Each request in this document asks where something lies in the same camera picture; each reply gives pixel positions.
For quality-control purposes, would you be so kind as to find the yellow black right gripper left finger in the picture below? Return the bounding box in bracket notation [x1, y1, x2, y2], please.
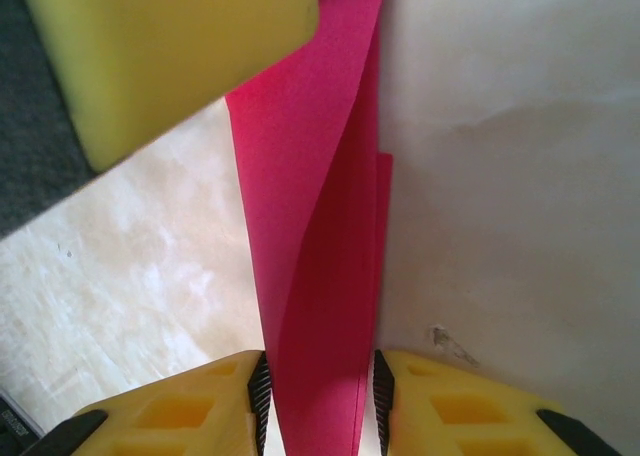
[47, 350, 274, 456]

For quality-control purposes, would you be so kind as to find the pink paper sheet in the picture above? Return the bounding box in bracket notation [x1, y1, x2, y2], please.
[227, 0, 395, 456]

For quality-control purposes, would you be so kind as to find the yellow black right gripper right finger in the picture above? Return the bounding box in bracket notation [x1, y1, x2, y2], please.
[372, 349, 601, 456]

